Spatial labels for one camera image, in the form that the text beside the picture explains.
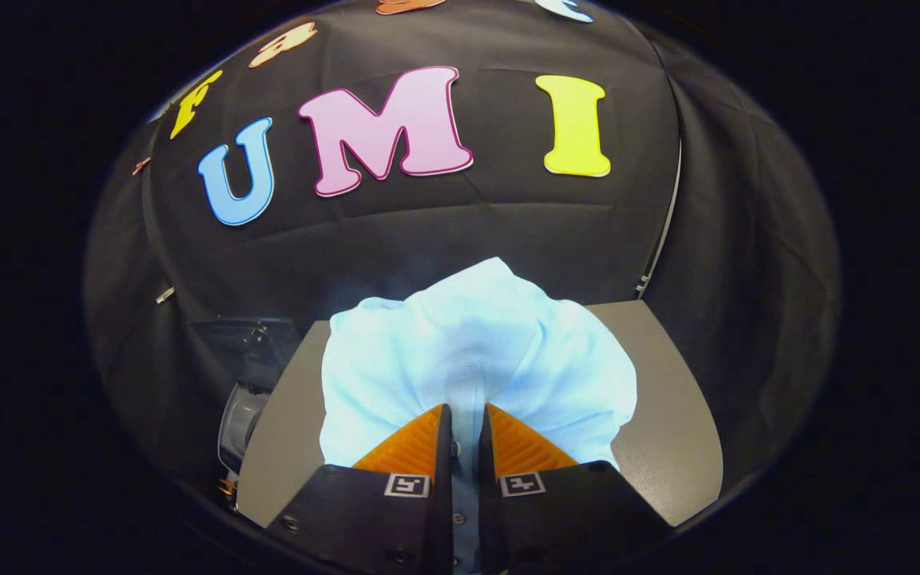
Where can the black backdrop cloth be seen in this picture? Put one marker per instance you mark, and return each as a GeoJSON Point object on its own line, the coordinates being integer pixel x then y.
{"type": "Point", "coordinates": [428, 224]}

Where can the silver clip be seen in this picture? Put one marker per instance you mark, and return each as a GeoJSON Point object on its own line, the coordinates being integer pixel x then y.
{"type": "Point", "coordinates": [164, 295]}

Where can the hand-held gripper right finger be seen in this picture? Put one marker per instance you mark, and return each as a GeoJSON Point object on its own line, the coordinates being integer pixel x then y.
{"type": "Point", "coordinates": [489, 479]}

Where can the grey appliance cabinet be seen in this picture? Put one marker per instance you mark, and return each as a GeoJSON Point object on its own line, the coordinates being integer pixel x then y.
{"type": "Point", "coordinates": [668, 415]}

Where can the light blue polo shirt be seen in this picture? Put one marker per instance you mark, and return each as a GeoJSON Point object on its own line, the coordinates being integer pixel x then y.
{"type": "Point", "coordinates": [468, 343]}

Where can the pink clip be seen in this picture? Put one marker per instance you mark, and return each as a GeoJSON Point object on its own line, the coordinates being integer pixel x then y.
{"type": "Point", "coordinates": [140, 165]}

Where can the small grey washing machine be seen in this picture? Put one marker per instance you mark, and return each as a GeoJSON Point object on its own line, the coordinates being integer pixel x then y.
{"type": "Point", "coordinates": [240, 423]}

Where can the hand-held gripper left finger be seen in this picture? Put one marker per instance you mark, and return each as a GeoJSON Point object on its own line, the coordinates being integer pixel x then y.
{"type": "Point", "coordinates": [442, 479]}

